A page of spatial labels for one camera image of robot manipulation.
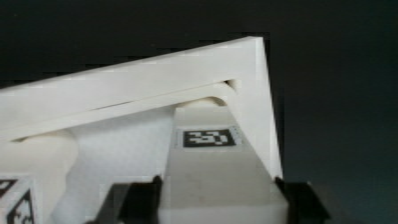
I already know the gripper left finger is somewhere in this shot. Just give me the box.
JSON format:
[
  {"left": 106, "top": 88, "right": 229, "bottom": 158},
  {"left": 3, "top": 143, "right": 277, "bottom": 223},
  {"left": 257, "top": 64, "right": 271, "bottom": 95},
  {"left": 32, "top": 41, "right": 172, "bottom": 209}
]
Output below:
[{"left": 85, "top": 176, "right": 163, "bottom": 224}]

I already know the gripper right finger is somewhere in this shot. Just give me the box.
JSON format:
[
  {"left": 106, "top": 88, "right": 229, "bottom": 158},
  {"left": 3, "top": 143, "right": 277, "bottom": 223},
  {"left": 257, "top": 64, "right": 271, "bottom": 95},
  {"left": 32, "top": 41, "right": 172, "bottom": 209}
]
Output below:
[{"left": 273, "top": 176, "right": 357, "bottom": 224}]

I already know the white desk leg front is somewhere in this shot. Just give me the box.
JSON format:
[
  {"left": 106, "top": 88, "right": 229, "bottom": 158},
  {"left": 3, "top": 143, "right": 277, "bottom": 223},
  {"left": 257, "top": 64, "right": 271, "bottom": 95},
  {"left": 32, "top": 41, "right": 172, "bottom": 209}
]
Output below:
[{"left": 158, "top": 99, "right": 287, "bottom": 224}]

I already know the white desk leg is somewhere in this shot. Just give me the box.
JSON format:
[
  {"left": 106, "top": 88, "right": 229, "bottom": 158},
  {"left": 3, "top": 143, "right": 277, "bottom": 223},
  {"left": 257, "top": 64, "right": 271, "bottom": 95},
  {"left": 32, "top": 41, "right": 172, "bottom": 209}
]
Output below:
[
  {"left": 158, "top": 99, "right": 287, "bottom": 224},
  {"left": 0, "top": 131, "right": 78, "bottom": 224}
]

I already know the white desk tabletop tray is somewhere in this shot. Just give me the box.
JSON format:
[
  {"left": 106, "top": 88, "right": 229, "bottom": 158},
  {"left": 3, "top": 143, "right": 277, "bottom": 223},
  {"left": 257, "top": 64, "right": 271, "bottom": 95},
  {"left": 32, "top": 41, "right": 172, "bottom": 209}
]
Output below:
[{"left": 0, "top": 81, "right": 241, "bottom": 224}]

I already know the white right fence bar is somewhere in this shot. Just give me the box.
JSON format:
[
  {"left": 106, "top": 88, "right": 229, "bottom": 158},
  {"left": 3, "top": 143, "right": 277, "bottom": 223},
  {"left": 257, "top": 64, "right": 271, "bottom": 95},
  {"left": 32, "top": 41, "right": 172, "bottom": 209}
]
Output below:
[{"left": 232, "top": 37, "right": 282, "bottom": 177}]

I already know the white fence bar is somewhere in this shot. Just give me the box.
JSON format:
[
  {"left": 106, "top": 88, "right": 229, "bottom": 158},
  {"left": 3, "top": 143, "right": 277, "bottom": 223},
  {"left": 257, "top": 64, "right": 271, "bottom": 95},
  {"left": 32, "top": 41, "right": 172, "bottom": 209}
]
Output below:
[
  {"left": 0, "top": 37, "right": 266, "bottom": 131},
  {"left": 232, "top": 37, "right": 282, "bottom": 177}
]

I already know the white front fence bar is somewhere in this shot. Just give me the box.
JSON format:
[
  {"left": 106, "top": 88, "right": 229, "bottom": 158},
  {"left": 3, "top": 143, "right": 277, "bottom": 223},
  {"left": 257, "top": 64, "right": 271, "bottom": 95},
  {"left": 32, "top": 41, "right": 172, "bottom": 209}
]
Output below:
[{"left": 0, "top": 37, "right": 266, "bottom": 131}]

